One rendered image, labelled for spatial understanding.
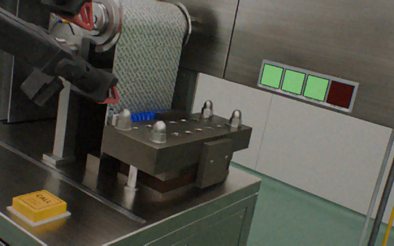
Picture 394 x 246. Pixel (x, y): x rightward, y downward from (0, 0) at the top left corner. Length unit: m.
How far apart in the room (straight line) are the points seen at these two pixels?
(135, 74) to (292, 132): 2.73
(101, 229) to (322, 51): 0.64
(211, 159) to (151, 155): 0.19
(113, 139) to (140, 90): 0.18
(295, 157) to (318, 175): 0.22
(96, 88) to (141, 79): 0.17
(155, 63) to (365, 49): 0.50
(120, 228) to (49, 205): 0.14
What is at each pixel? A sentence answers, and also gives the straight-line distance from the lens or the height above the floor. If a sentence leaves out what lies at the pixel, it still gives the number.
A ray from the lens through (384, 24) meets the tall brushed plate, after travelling 1.11.
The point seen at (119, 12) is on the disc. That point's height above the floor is 1.28.
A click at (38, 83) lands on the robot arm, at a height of 1.12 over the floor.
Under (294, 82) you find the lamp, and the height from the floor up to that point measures 1.18.
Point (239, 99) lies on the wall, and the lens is 3.95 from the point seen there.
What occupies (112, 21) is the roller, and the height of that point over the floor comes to 1.25.
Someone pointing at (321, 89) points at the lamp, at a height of 1.19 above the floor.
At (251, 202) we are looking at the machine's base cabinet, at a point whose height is 0.84.
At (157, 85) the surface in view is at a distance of 1.20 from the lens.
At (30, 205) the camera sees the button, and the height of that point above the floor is 0.92.
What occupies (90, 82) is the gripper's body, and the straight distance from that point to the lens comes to 1.00.
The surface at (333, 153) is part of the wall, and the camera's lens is 3.66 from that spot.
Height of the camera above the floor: 1.33
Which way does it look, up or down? 15 degrees down
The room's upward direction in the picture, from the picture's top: 11 degrees clockwise
